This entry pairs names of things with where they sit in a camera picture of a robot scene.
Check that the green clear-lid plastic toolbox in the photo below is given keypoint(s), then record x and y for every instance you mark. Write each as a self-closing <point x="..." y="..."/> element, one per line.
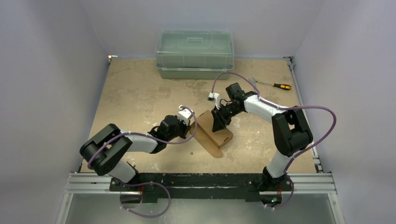
<point x="193" y="54"/>

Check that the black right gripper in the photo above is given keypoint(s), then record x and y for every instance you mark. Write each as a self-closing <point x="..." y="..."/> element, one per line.
<point x="223" y="114"/>

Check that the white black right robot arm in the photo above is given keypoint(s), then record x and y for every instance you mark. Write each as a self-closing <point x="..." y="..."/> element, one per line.
<point x="290" y="128"/>

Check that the aluminium frame extrusion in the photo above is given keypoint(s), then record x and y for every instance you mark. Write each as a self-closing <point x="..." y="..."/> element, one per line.
<point x="90" y="183"/>

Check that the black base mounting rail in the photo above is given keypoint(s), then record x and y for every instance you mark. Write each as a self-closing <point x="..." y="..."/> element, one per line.
<point x="272" y="196"/>

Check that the brown cardboard box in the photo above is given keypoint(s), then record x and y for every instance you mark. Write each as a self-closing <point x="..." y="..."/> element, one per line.
<point x="210" y="141"/>

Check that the silver open-end wrench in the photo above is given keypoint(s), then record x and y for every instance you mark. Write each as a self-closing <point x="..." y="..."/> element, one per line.
<point x="253" y="81"/>

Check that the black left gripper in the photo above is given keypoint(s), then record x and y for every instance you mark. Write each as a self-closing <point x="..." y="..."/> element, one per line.
<point x="186" y="129"/>

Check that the black yellow handled screwdriver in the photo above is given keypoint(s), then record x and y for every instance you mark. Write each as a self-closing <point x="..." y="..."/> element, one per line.
<point x="280" y="86"/>

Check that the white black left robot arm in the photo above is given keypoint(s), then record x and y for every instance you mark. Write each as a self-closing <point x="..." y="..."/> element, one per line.
<point x="104" y="150"/>

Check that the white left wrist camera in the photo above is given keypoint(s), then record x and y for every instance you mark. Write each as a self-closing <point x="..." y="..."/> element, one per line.
<point x="185" y="114"/>

